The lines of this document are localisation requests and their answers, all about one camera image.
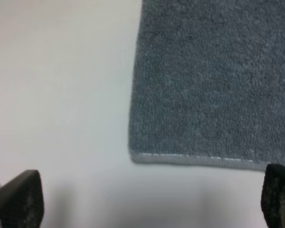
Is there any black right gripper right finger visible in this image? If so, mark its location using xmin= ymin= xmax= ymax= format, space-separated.
xmin=261 ymin=164 xmax=285 ymax=228

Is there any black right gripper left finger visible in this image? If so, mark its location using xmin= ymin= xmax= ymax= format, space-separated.
xmin=0 ymin=170 xmax=44 ymax=228

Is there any grey towel with orange stripe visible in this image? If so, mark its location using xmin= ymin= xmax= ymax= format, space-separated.
xmin=128 ymin=0 xmax=285 ymax=170

